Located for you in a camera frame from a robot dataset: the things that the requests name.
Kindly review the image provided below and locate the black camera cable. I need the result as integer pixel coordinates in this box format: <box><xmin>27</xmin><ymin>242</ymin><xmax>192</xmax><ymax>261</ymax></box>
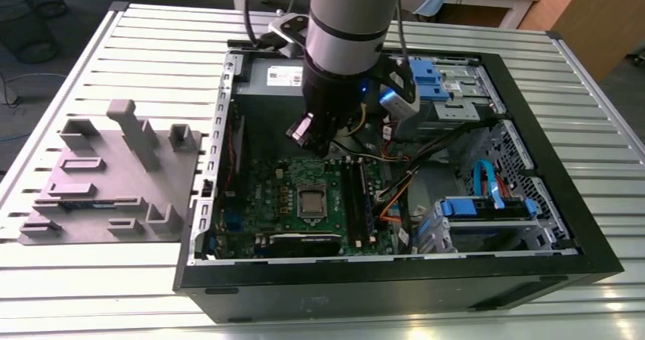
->
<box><xmin>244</xmin><ymin>0</ymin><xmax>284</xmax><ymax>52</ymax></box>
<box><xmin>395</xmin><ymin>0</ymin><xmax>412</xmax><ymax>66</ymax></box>

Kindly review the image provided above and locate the silver CPU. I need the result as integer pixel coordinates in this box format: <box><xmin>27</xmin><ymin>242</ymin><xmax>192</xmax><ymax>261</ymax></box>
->
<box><xmin>300</xmin><ymin>190</ymin><xmax>325</xmax><ymax>213</ymax></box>

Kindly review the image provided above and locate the grey plastic parts rack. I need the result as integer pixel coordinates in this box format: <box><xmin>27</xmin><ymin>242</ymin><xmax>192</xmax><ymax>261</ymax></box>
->
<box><xmin>18</xmin><ymin>98</ymin><xmax>211</xmax><ymax>246</ymax></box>

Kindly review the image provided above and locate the black graphics card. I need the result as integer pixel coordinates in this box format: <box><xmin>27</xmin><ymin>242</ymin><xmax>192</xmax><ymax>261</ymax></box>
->
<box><xmin>255</xmin><ymin>232</ymin><xmax>345</xmax><ymax>258</ymax></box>

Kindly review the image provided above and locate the pale blue plastic bracket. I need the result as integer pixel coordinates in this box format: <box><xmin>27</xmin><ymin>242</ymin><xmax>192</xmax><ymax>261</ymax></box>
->
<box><xmin>411</xmin><ymin>209</ymin><xmax>440</xmax><ymax>256</ymax></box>

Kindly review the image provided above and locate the black mesh bin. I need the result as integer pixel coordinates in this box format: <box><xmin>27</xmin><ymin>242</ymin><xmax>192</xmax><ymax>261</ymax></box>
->
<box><xmin>0</xmin><ymin>0</ymin><xmax>60</xmax><ymax>65</ymax></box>

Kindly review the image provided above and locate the metal disk bay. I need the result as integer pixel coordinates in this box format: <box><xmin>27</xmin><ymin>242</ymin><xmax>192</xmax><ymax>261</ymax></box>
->
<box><xmin>432</xmin><ymin>196</ymin><xmax>552</xmax><ymax>255</ymax></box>

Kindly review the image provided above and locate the grey power supply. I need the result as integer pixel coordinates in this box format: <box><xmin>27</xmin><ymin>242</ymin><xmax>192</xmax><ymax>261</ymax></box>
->
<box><xmin>232</xmin><ymin>57</ymin><xmax>337</xmax><ymax>159</ymax></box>

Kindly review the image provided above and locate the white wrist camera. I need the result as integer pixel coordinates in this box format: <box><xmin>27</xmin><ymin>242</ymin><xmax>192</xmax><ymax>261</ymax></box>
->
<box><xmin>377</xmin><ymin>71</ymin><xmax>421</xmax><ymax>119</ymax></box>
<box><xmin>267</xmin><ymin>12</ymin><xmax>309</xmax><ymax>58</ymax></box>

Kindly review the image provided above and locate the blue drive carrier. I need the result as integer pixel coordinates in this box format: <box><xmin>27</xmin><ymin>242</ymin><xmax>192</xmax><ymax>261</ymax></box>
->
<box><xmin>408</xmin><ymin>60</ymin><xmax>452</xmax><ymax>102</ymax></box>

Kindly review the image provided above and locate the orange wire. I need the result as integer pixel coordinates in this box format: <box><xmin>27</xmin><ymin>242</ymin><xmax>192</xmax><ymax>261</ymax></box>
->
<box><xmin>379</xmin><ymin>190</ymin><xmax>405</xmax><ymax>224</ymax></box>

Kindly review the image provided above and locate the black RAM stick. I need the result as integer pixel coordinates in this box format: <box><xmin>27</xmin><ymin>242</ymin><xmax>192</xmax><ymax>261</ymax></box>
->
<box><xmin>356</xmin><ymin>157</ymin><xmax>377</xmax><ymax>242</ymax></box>

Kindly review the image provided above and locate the green motherboard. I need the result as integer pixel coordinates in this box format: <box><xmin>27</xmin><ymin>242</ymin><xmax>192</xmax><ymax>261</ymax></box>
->
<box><xmin>211</xmin><ymin>154</ymin><xmax>404</xmax><ymax>260</ymax></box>

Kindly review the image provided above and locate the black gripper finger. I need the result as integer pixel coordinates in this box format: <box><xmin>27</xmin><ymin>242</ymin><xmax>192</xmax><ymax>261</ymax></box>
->
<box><xmin>285</xmin><ymin>113</ymin><xmax>316</xmax><ymax>147</ymax></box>

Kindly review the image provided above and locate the RAM stick with blue label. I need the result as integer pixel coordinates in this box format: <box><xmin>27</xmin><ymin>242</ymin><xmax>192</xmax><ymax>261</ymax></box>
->
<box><xmin>59</xmin><ymin>199</ymin><xmax>117</xmax><ymax>211</ymax></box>

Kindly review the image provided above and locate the brown wooden cabinet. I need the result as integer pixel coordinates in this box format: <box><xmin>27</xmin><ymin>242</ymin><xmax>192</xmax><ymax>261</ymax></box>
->
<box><xmin>519</xmin><ymin>0</ymin><xmax>645</xmax><ymax>84</ymax></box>

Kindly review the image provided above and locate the black wire bundle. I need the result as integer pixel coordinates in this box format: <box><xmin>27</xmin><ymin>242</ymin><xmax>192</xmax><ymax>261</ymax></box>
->
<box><xmin>376</xmin><ymin>119</ymin><xmax>501</xmax><ymax>205</ymax></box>

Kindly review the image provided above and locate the black RAM slot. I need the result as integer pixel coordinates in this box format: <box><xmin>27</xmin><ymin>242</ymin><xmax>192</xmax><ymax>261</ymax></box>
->
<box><xmin>343</xmin><ymin>156</ymin><xmax>360</xmax><ymax>244</ymax></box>

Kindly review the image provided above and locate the blue data wire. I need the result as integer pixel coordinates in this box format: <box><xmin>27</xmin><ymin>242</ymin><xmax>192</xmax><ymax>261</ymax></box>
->
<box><xmin>472</xmin><ymin>159</ymin><xmax>507</xmax><ymax>210</ymax></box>

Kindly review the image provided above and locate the yellow wire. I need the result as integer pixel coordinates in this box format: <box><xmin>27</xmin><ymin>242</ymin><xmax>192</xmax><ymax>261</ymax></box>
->
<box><xmin>332</xmin><ymin>105</ymin><xmax>368</xmax><ymax>141</ymax></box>

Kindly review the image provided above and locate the metal drive cage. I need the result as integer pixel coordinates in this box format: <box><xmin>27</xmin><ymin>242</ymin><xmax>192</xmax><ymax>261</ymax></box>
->
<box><xmin>391</xmin><ymin>55</ymin><xmax>508</xmax><ymax>141</ymax></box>

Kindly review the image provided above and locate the black PC case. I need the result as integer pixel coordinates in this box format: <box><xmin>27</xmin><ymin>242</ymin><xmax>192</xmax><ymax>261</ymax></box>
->
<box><xmin>172</xmin><ymin>39</ymin><xmax>627</xmax><ymax>324</ymax></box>

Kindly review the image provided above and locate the blue disk carrier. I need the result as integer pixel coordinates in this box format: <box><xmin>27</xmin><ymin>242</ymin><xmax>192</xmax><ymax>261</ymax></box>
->
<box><xmin>440</xmin><ymin>198</ymin><xmax>537</xmax><ymax>221</ymax></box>

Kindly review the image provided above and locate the metal socket cover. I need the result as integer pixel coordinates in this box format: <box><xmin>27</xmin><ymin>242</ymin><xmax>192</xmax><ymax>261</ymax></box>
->
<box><xmin>296</xmin><ymin>182</ymin><xmax>331</xmax><ymax>221</ymax></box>

